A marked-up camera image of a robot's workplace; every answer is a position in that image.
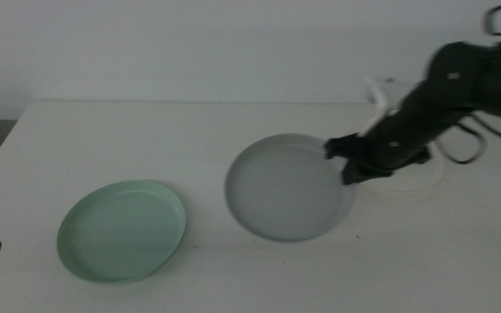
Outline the white shallow bowl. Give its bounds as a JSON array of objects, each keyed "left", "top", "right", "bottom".
[{"left": 357, "top": 143, "right": 446, "bottom": 194}]

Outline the pale green shallow bowl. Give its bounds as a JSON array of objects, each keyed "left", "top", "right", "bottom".
[{"left": 56, "top": 179, "right": 187, "bottom": 284}]

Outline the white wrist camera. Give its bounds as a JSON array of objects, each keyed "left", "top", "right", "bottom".
[{"left": 360, "top": 77, "right": 391, "bottom": 137}]

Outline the grey shallow bowl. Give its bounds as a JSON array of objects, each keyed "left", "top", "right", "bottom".
[{"left": 224, "top": 133, "right": 357, "bottom": 243}]

